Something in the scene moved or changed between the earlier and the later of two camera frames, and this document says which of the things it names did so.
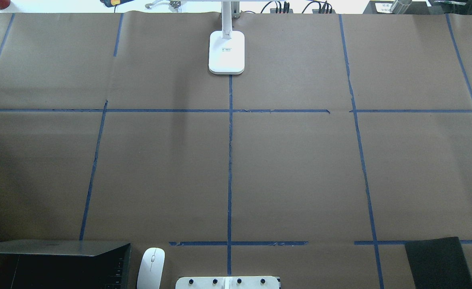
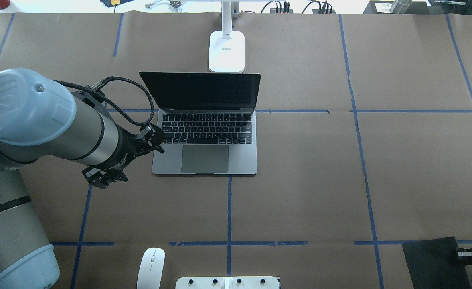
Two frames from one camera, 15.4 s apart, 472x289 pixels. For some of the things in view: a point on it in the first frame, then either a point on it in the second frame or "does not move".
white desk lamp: (226, 47) does not move
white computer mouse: (152, 268) does not move
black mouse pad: (440, 263) does not move
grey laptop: (54, 264) → (209, 120)
